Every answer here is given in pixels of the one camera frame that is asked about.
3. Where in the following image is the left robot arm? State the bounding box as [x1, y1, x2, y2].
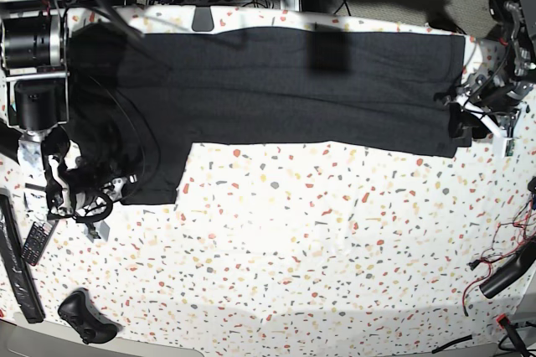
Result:
[443, 0, 535, 158]

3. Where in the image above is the red black wire bundle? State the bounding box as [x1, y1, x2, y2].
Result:
[461, 180, 536, 317]

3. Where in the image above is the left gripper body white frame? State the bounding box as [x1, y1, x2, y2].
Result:
[436, 75, 523, 158]

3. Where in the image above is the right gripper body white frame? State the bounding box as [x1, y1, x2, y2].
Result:
[47, 156, 138, 242]

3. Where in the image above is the black T-shirt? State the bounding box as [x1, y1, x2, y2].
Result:
[66, 25, 472, 205]

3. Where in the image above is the long black bar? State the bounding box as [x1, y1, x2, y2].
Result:
[1, 194, 45, 324]

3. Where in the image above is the black game controller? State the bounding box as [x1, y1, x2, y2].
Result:
[58, 290, 119, 344]

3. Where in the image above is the grey table clamp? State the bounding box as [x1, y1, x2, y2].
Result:
[191, 7, 214, 33]

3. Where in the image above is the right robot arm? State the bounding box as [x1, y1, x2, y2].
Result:
[1, 0, 129, 246]

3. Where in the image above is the black phone handset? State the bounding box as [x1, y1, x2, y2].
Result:
[22, 220, 57, 266]

